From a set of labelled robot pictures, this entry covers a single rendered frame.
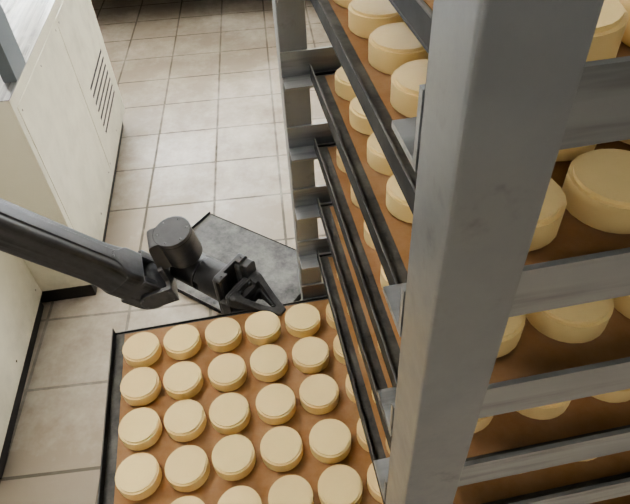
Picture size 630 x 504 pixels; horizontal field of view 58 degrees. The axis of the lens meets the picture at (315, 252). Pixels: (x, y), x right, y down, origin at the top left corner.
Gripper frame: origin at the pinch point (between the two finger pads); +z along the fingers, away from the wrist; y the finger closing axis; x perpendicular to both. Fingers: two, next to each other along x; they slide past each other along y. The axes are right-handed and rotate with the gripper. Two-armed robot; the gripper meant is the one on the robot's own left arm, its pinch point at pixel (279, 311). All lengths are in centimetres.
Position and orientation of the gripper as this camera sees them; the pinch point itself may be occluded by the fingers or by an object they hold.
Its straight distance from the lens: 84.9
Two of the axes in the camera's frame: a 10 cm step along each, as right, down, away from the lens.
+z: 8.3, 3.7, -4.3
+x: -5.6, 6.1, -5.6
